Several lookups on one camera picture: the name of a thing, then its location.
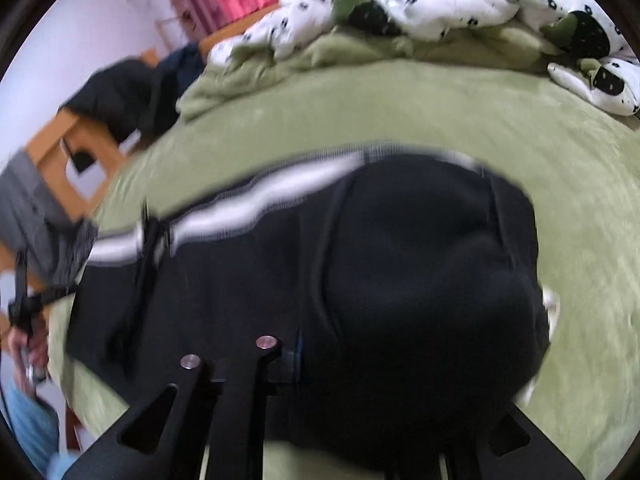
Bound person's left hand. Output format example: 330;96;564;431
7;329;52;387

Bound black pants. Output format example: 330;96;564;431
65;142;553;476

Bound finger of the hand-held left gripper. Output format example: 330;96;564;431
132;202;171;281

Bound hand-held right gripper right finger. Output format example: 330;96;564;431
440;405;586;480

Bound green fleece blanket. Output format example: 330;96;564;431
47;57;640;480

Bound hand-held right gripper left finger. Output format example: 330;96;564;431
62;335;304;480

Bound wooden bed frame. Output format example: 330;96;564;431
0;0;416;456

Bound grey jeans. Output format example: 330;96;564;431
0;152;98;291

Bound black jacket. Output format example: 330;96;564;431
59;59;171;147

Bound navy garment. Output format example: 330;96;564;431
159;42;207;106

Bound white flower-print quilt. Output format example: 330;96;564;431
177;0;640;121

